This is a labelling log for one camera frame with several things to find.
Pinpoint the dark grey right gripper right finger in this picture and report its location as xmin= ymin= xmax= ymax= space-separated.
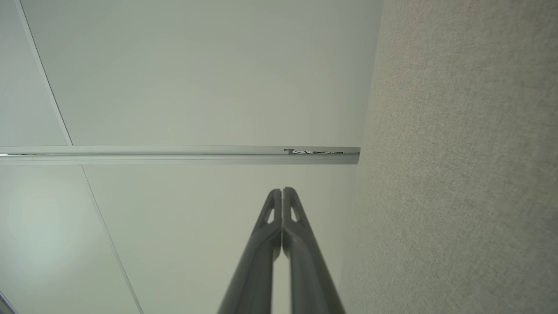
xmin=282 ymin=187 xmax=346 ymax=314

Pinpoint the grey metal partition post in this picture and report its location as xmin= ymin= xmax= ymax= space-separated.
xmin=0 ymin=146 xmax=361 ymax=166

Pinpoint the grey fabric sofa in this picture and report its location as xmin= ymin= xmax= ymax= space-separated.
xmin=338 ymin=0 xmax=558 ymax=314

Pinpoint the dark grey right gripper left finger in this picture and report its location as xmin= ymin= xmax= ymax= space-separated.
xmin=217 ymin=188 xmax=282 ymax=314

